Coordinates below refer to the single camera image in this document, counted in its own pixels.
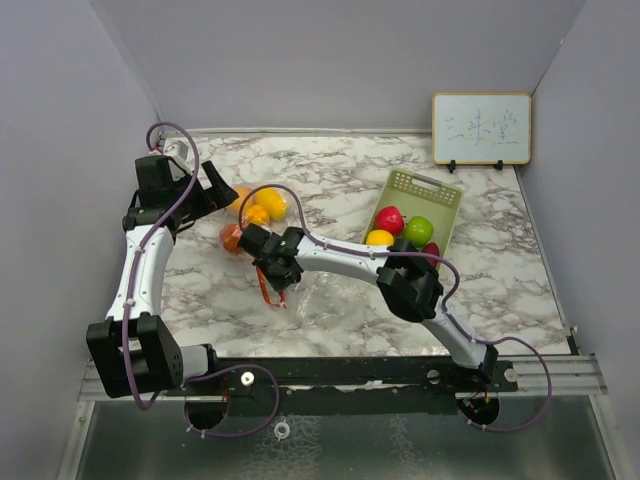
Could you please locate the yellow toy lemon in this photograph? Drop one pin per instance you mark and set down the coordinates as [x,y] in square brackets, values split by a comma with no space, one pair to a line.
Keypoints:
[379,237]

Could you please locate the yellow toy bell pepper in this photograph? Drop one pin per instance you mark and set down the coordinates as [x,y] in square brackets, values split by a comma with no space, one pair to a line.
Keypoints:
[257,215]

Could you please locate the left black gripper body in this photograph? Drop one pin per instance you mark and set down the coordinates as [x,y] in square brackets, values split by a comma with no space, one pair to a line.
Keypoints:
[196,203]

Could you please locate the yellow toy mango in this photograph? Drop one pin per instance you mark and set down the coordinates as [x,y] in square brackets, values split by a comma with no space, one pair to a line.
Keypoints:
[273,202]

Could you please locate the red toy apple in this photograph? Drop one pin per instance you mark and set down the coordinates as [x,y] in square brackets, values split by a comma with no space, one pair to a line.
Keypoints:
[391,220]

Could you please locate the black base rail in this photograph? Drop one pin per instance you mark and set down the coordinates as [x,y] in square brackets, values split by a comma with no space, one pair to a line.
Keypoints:
[328,386]

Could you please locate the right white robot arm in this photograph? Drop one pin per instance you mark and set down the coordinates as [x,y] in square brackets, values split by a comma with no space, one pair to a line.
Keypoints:
[408,282]

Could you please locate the clear zip top bag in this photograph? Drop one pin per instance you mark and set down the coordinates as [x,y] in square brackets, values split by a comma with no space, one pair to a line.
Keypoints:
[265,208]

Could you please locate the dark red toy fruit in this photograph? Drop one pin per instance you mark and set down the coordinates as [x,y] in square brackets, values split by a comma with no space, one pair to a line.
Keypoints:
[433,251]

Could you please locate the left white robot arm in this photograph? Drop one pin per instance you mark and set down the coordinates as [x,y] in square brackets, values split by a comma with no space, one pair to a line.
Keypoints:
[133,350]

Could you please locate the pale green plastic basket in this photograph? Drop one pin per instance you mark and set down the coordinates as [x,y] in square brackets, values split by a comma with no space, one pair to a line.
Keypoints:
[416,208]

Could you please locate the small whiteboard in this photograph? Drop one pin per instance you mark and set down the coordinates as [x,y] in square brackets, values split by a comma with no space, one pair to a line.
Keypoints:
[481,128]

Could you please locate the orange toy pumpkin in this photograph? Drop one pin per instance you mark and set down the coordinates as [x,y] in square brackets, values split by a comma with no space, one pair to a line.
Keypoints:
[229,237]

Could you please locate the light green toy apple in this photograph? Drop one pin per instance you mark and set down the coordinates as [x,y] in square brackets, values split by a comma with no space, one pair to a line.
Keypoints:
[418,231]

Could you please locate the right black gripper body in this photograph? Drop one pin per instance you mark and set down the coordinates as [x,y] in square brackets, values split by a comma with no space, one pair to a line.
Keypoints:
[278,280]

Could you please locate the orange toy citrus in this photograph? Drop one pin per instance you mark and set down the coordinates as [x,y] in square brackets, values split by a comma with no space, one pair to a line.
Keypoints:
[241,204]

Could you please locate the clear bag orange slider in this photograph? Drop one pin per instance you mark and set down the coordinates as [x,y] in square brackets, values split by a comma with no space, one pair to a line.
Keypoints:
[319,299]

